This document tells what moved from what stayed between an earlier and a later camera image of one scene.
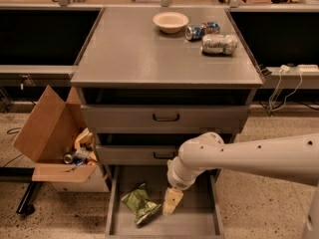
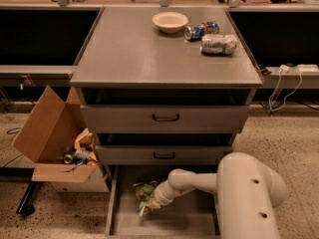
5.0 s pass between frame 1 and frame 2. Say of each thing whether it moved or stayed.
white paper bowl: stayed
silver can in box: stayed
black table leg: stayed
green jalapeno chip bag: moved
